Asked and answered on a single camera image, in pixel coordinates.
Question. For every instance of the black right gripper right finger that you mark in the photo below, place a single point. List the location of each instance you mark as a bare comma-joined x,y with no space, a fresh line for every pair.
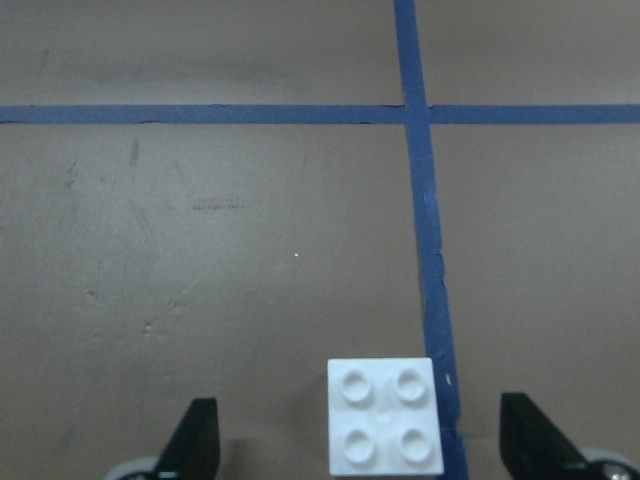
532,447

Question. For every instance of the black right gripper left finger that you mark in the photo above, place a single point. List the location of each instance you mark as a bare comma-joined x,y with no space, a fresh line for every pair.
194,449

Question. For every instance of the white block near right arm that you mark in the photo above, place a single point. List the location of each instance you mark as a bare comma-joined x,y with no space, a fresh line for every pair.
383,418

